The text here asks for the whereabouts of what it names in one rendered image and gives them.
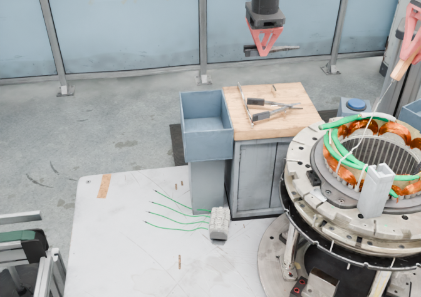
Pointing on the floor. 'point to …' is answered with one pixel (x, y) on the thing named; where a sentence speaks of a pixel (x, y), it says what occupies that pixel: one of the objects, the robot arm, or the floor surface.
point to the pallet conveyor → (32, 254)
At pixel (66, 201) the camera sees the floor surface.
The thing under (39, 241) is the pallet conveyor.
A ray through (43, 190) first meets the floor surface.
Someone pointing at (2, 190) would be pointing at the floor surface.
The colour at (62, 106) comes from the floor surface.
